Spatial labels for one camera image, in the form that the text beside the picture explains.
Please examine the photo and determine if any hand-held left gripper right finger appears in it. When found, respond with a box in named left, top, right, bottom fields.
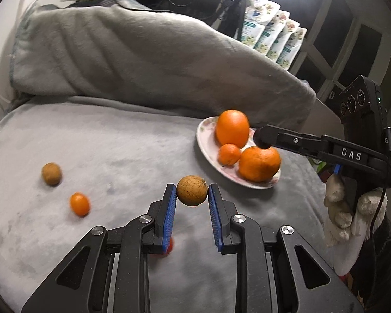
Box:
left=208, top=183, right=365, bottom=313

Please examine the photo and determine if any red tomato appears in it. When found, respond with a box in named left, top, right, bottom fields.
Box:
left=150, top=237, right=175, bottom=258

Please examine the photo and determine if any rough-skinned tangerine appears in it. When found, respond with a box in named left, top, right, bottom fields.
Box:
left=239, top=146, right=282, bottom=182

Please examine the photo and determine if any white floral plate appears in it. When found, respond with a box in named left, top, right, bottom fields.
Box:
left=196, top=116, right=281, bottom=190

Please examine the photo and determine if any person's right hand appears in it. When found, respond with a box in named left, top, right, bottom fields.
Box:
left=323, top=173, right=388, bottom=248

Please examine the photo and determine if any small orange kumquat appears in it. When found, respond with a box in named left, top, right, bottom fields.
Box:
left=70, top=192, right=91, bottom=217

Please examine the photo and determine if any white window frame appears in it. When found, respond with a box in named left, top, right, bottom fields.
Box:
left=117, top=0, right=391, bottom=105

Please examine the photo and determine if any small mandarin with stem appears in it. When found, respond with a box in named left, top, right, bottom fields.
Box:
left=218, top=143, right=242, bottom=166

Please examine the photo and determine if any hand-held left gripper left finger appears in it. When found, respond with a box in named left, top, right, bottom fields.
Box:
left=21, top=183, right=178, bottom=313

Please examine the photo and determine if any grey fleece blanket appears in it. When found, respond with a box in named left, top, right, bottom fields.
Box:
left=0, top=0, right=329, bottom=313

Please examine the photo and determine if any large smooth orange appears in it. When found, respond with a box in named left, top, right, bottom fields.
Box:
left=215, top=110, right=250, bottom=149

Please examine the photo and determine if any floral refill pouch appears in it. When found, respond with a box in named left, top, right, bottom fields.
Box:
left=277, top=26, right=308, bottom=70
left=241, top=0, right=281, bottom=49
left=257, top=10, right=292, bottom=56
left=269, top=18, right=300, bottom=62

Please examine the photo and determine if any brown kiwi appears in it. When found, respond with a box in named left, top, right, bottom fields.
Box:
left=41, top=162, right=63, bottom=186
left=176, top=175, right=208, bottom=207

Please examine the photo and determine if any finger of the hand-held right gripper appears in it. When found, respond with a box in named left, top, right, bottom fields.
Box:
left=253, top=124, right=326, bottom=160

